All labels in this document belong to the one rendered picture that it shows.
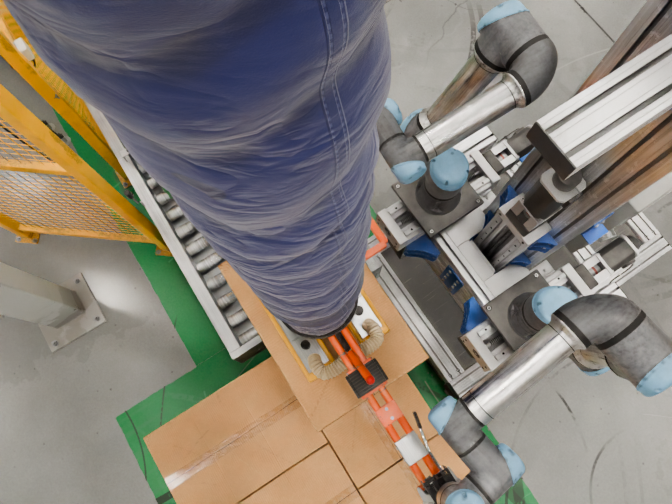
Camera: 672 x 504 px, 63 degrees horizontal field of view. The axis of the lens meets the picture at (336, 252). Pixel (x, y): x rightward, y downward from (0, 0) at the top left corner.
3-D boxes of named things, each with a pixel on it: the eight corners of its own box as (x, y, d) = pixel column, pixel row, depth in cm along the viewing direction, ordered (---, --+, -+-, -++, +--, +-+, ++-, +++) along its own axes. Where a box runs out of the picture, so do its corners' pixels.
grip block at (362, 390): (343, 375, 153) (343, 374, 148) (372, 356, 154) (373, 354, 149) (359, 401, 151) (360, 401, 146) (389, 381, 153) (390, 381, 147)
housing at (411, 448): (392, 442, 148) (393, 443, 144) (412, 428, 149) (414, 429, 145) (406, 465, 147) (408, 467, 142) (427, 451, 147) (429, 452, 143)
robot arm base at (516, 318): (535, 283, 173) (546, 277, 163) (566, 323, 170) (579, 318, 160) (497, 309, 171) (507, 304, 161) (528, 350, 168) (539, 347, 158)
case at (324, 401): (240, 289, 211) (217, 265, 173) (327, 236, 216) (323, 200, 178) (323, 426, 197) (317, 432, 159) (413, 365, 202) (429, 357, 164)
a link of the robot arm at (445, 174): (437, 206, 170) (445, 190, 157) (414, 171, 173) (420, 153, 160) (469, 188, 171) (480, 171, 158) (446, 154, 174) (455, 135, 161)
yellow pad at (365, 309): (304, 257, 173) (302, 253, 168) (330, 241, 174) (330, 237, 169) (362, 348, 165) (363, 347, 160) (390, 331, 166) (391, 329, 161)
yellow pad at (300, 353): (252, 289, 170) (249, 286, 166) (279, 272, 172) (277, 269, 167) (309, 383, 163) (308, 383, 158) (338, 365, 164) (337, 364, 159)
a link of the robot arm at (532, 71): (571, 88, 135) (402, 192, 139) (546, 55, 138) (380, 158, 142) (583, 66, 124) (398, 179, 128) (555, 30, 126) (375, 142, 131)
